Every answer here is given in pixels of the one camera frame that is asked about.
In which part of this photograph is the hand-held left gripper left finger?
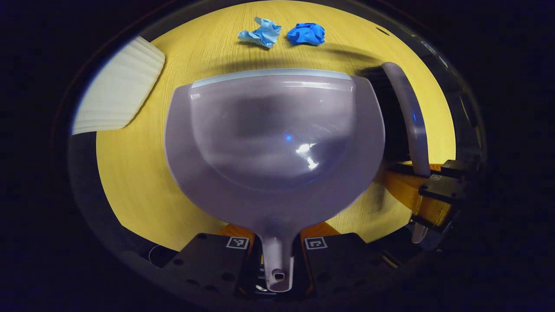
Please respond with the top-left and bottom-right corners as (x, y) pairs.
(161, 223), (263, 299)

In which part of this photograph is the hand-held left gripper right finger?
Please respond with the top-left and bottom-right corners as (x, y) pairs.
(298, 221), (398, 299)

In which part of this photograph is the small pale pink broom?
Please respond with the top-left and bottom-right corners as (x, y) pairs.
(360, 62), (432, 244)

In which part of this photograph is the pale pink dustpan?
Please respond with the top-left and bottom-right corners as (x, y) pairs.
(165, 68), (385, 293)

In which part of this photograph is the white ribbed garbage bin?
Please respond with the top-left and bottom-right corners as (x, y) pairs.
(72, 36), (166, 136)

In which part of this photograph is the dark blue paper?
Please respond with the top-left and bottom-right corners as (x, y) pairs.
(287, 23), (326, 46)

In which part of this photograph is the light blue paper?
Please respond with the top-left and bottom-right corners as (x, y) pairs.
(238, 16), (282, 48)

